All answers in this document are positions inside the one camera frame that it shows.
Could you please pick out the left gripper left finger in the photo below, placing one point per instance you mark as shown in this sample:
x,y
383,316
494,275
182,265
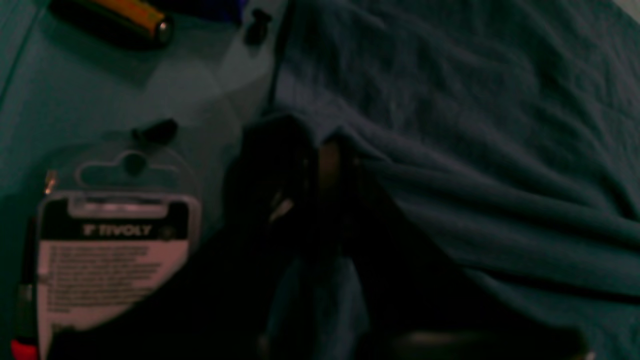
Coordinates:
x,y
216,307

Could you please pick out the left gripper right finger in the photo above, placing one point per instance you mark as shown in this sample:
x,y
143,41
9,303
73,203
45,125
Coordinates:
x,y
420,304

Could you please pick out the dark blue T-shirt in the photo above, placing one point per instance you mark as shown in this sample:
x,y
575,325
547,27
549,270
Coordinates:
x,y
506,129

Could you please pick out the small black screw near pack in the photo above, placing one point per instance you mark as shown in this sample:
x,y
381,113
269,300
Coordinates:
x,y
258,30

